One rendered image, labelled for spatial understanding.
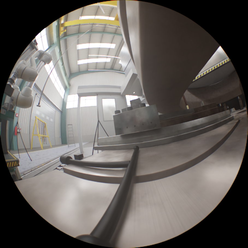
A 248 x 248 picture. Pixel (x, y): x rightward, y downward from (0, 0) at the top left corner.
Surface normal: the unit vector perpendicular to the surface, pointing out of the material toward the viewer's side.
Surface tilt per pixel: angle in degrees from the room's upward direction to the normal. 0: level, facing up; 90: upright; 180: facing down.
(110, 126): 90
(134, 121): 90
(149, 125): 90
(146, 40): 180
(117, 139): 72
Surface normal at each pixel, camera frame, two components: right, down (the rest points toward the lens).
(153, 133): -0.40, -0.38
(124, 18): 0.15, 0.98
